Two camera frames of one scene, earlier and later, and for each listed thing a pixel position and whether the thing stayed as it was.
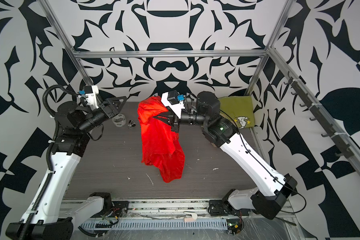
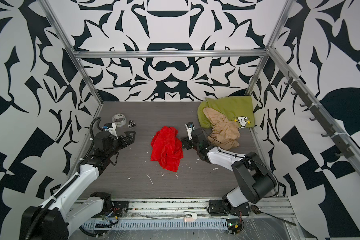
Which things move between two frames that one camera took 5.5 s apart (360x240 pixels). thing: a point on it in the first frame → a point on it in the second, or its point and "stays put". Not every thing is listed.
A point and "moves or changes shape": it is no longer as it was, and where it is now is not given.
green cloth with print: x=239 y=109 stays put
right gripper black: x=170 y=115 → x=186 y=142
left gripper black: x=113 y=110 → x=129 y=139
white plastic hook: x=193 y=218 stays put
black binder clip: x=131 y=124 stays put
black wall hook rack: x=344 y=150 stays put
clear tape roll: x=119 y=120 stays put
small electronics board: x=234 y=225 stays put
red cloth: x=161 y=147 moves or changes shape
